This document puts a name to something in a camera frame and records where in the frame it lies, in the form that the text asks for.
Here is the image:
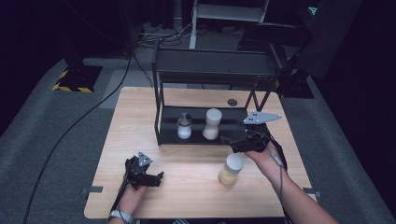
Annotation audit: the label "grey tape strip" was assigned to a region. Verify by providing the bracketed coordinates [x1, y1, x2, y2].
[302, 187, 322, 199]
[80, 185, 104, 196]

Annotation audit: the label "person's right hand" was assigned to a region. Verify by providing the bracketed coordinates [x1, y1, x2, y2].
[243, 140, 284, 183]

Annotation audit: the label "dark tilted panel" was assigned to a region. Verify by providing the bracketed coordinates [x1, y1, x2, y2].
[293, 0, 364, 80]

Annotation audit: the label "black stand base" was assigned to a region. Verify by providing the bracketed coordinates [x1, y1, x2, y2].
[277, 68, 316, 100]

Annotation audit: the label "tangle of floor cables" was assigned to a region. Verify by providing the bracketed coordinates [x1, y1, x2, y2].
[136, 21, 194, 49]

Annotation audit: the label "black metal shelf rack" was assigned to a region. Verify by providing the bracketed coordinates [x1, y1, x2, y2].
[150, 39, 280, 147]

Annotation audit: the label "white metal stand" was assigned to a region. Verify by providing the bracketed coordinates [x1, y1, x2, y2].
[189, 0, 271, 50]

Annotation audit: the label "glass shaker with silver lid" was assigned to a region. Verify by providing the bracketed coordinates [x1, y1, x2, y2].
[176, 112, 193, 140]

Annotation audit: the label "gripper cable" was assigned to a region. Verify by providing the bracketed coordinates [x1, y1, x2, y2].
[108, 175, 131, 219]
[255, 129, 290, 204]

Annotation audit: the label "person's left hand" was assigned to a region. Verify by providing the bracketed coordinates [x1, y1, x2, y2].
[118, 182, 149, 217]

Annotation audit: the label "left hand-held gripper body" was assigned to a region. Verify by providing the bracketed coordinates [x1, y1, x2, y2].
[123, 150, 154, 189]

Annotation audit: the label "long black floor cable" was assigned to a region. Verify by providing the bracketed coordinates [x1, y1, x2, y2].
[20, 50, 134, 224]

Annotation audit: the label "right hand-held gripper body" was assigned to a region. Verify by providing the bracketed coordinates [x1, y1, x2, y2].
[231, 110, 283, 154]

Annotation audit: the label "yellow-black striped stand base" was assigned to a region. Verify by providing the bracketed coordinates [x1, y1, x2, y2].
[51, 63, 104, 94]

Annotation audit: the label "white-lidded jar with yellow powder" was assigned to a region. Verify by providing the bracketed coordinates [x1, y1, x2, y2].
[218, 152, 245, 187]

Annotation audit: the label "white wristwatch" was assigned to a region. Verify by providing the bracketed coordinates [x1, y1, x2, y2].
[108, 209, 134, 224]

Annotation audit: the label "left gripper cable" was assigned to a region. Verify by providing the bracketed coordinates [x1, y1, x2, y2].
[108, 175, 131, 219]

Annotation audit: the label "white-lidded jar with white powder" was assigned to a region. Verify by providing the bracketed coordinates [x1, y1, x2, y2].
[202, 107, 223, 141]

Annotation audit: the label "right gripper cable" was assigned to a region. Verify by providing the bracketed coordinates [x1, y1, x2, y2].
[255, 129, 290, 204]

